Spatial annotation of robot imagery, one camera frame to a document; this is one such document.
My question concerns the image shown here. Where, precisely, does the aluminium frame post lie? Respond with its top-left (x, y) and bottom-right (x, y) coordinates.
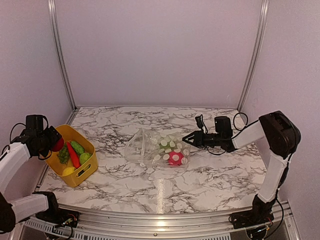
top-left (47, 0), bottom-right (77, 112)
top-left (237, 0), bottom-right (270, 112)

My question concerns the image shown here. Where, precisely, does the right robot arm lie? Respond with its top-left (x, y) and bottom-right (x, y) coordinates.
top-left (182, 110), bottom-right (301, 224)

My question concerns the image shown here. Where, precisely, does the fake red pepper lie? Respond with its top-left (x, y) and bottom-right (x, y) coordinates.
top-left (51, 138), bottom-right (65, 152)

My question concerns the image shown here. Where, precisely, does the fake yellow lemon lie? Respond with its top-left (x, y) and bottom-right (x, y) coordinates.
top-left (62, 166), bottom-right (76, 176)

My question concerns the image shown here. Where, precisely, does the fake green apple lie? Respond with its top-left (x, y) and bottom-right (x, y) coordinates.
top-left (158, 135), bottom-right (177, 151)
top-left (79, 152), bottom-right (92, 165)

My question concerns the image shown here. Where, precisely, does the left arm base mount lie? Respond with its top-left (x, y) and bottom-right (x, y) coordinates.
top-left (35, 208), bottom-right (80, 228)

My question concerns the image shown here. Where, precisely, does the fake green lettuce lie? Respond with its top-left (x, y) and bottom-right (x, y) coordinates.
top-left (57, 143), bottom-right (70, 164)

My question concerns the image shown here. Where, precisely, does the yellow plastic basket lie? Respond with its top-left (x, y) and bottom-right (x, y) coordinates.
top-left (45, 124), bottom-right (98, 188)

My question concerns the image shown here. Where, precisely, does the left aluminium frame post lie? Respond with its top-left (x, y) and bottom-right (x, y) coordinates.
top-left (47, 0), bottom-right (77, 112)

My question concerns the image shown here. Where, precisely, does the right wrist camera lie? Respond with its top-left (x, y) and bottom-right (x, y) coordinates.
top-left (195, 114), bottom-right (208, 134)

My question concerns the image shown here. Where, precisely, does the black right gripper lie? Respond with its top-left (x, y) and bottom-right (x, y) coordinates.
top-left (182, 130), bottom-right (223, 149)

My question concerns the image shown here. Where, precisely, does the fake green cucumber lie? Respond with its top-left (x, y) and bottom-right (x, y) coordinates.
top-left (70, 141), bottom-right (85, 156)

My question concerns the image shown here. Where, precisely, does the fake orange carrot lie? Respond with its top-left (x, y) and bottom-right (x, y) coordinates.
top-left (66, 142), bottom-right (81, 169)

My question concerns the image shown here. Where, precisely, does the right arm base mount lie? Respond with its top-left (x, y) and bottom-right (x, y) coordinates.
top-left (228, 210), bottom-right (274, 229)

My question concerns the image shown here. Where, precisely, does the right aluminium frame post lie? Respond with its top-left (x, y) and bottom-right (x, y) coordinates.
top-left (237, 0), bottom-right (270, 112)

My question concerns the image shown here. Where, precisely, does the clear polka dot zip bag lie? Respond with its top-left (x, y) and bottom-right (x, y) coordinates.
top-left (124, 128), bottom-right (191, 168)

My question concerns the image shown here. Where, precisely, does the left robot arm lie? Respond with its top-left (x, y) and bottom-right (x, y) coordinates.
top-left (0, 114), bottom-right (64, 234)

